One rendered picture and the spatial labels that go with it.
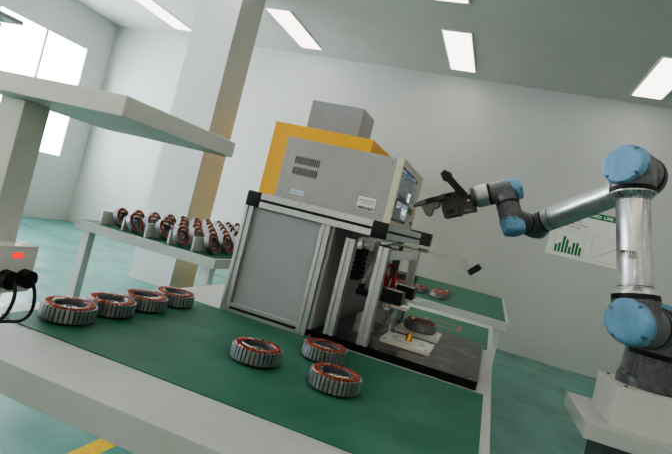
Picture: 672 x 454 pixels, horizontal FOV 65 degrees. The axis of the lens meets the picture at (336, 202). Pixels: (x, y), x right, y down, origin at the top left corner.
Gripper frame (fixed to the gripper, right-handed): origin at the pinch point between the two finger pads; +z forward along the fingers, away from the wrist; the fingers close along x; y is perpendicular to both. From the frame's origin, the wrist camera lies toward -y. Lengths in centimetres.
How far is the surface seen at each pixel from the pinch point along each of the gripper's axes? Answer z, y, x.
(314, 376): 17, 40, -82
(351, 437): 7, 48, -98
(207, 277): 118, 8, 55
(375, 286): 11.1, 25.3, -40.1
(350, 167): 14.6, -11.8, -28.4
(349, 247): 16.5, 13.3, -40.0
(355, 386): 10, 44, -80
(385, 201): 5.8, 1.0, -28.5
